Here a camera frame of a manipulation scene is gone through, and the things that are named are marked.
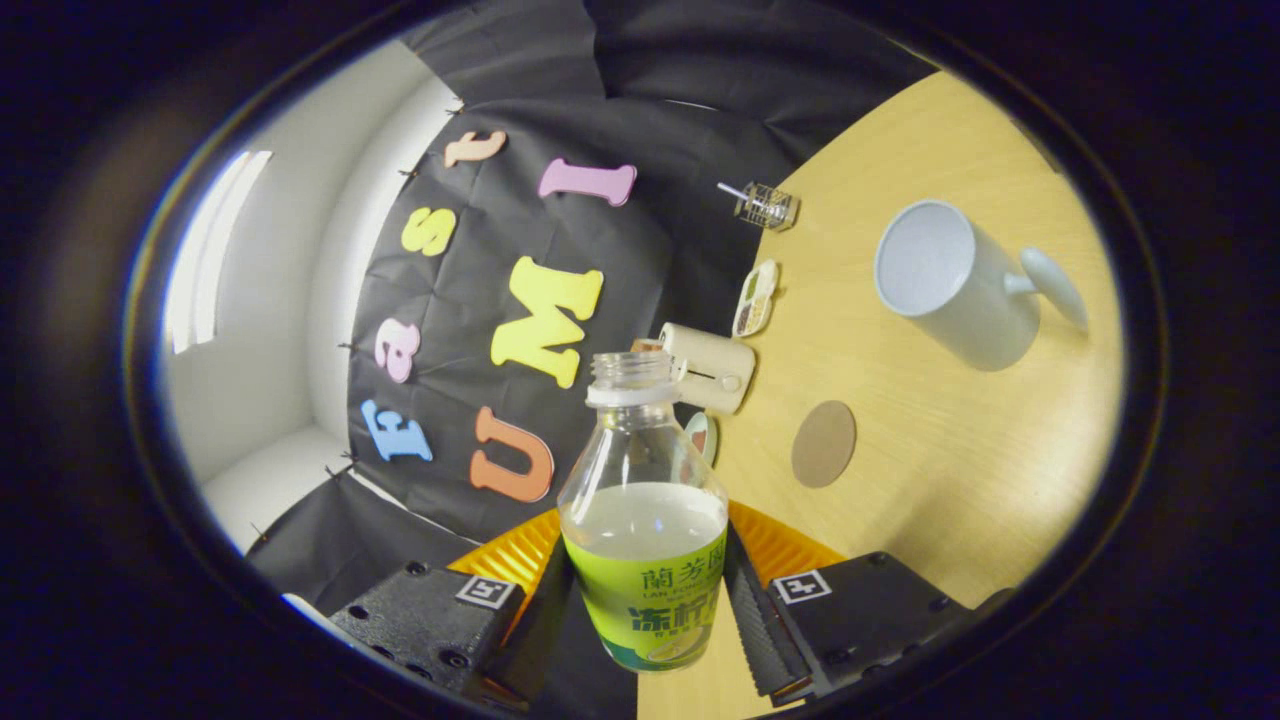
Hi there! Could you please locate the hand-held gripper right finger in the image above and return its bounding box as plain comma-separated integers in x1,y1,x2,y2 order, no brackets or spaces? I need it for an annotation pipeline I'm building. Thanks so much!
722,500,1016,706

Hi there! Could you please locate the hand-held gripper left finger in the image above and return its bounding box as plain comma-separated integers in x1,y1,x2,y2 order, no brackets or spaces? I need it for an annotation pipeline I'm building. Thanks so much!
285,508,576,713

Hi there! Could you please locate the clear juice bottle green label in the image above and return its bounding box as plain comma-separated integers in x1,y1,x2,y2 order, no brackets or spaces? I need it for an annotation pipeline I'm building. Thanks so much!
557,350,731,673

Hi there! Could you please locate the round brown coaster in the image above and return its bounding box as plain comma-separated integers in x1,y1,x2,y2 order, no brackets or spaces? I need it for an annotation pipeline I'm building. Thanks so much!
791,400,858,489

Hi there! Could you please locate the white cup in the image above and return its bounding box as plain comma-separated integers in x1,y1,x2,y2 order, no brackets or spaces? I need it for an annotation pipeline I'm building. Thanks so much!
873,199,1089,373

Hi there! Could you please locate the grey plate with food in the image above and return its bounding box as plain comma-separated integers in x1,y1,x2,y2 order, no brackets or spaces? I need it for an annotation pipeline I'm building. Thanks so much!
685,410,719,469

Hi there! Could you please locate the wooden table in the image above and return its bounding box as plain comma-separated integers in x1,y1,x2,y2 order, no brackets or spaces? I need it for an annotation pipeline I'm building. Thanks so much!
635,70,1126,719

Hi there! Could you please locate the white toaster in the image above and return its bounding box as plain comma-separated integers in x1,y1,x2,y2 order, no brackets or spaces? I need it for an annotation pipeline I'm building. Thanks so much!
655,322,757,415

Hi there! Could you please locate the white compartment tray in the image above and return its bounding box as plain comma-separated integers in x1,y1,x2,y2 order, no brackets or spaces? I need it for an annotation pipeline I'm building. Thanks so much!
732,260,780,339

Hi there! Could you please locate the ceiling light panel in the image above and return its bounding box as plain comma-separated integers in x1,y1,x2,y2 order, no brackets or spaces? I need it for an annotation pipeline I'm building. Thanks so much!
165,150,273,356

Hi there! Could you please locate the wire mesh holder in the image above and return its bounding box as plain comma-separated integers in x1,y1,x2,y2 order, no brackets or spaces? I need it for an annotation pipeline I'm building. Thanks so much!
735,182,799,232

